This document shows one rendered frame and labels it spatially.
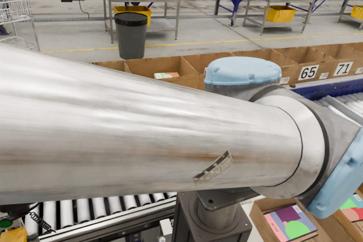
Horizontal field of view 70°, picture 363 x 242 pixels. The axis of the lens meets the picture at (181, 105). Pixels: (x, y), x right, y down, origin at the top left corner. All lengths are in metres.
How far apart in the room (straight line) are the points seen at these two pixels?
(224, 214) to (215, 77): 0.39
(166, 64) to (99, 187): 1.62
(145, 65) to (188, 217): 1.17
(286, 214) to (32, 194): 1.16
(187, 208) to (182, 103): 0.61
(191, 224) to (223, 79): 0.45
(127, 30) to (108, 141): 3.91
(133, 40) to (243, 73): 3.70
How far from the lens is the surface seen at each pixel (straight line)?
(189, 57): 1.84
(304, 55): 2.51
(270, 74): 0.50
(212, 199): 0.60
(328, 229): 1.33
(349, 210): 1.47
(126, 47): 4.21
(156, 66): 1.78
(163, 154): 0.21
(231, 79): 0.48
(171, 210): 1.25
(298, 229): 1.26
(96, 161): 0.19
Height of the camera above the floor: 1.74
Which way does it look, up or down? 33 degrees down
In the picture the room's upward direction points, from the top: 6 degrees clockwise
